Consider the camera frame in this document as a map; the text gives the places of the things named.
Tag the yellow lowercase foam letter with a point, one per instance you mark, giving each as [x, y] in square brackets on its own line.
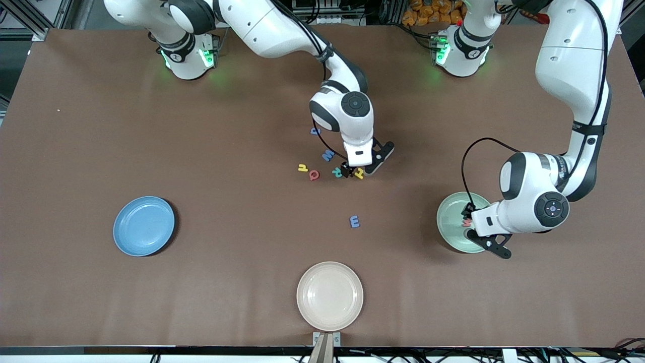
[302, 168]

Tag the grey metal bracket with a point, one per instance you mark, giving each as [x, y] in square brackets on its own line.
[337, 337]

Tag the teal foam letter R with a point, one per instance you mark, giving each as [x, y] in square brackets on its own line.
[336, 172]

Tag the blue foam letter W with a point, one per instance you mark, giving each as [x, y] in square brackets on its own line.
[328, 155]

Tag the red bag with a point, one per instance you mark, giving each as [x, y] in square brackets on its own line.
[536, 16]

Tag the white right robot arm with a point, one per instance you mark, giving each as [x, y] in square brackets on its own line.
[272, 30]

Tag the white power strip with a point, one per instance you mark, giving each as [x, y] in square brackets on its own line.
[330, 20]

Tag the blue round plate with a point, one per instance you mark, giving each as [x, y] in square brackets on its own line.
[144, 226]

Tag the red foam letter Q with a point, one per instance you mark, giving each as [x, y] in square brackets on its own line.
[314, 175]

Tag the green round plate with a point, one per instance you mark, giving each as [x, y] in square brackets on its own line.
[451, 227]

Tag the blue foam letter m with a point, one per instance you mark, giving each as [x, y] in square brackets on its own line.
[355, 221]

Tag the aluminium profile beam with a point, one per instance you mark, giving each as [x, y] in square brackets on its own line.
[325, 353]

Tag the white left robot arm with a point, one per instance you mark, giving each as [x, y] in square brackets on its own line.
[569, 60]

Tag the yellow foam letter H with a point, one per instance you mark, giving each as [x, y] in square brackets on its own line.
[359, 174]

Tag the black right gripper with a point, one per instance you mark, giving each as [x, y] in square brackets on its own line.
[346, 170]

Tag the beige round plate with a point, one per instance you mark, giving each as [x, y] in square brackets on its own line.
[330, 296]

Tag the orange mesh bag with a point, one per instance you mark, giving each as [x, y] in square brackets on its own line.
[423, 12]

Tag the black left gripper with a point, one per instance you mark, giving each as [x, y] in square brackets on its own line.
[471, 211]

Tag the aluminium frame post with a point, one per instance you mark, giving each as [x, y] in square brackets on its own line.
[40, 34]

